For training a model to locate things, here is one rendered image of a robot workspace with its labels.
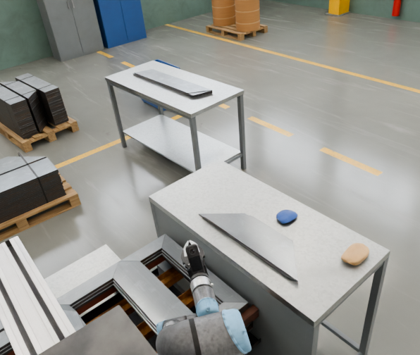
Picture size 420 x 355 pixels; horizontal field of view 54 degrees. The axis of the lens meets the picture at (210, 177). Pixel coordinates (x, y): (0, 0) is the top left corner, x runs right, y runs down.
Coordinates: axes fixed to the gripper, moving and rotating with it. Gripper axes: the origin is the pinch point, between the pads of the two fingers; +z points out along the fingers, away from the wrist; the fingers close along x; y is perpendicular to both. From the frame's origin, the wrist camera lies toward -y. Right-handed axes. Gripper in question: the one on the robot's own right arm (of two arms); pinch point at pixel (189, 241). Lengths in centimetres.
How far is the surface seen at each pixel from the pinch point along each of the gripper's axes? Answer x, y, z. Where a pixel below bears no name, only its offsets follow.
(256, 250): 30, 43, 24
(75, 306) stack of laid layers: -71, 52, 37
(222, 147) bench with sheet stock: 56, 131, 274
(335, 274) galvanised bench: 60, 49, 0
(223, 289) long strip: 8, 61, 22
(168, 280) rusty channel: -22, 71, 50
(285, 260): 41, 44, 13
